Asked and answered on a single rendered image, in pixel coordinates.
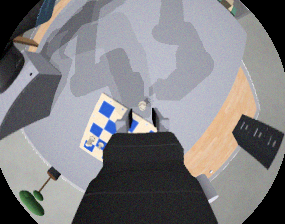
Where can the blue and cream chessboard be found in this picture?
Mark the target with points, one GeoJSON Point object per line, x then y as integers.
{"type": "Point", "coordinates": [102, 124]}

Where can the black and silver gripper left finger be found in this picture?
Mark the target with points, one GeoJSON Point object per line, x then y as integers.
{"type": "Point", "coordinates": [123, 124]}

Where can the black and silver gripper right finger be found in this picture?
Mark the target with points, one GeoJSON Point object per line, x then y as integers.
{"type": "Point", "coordinates": [159, 122]}

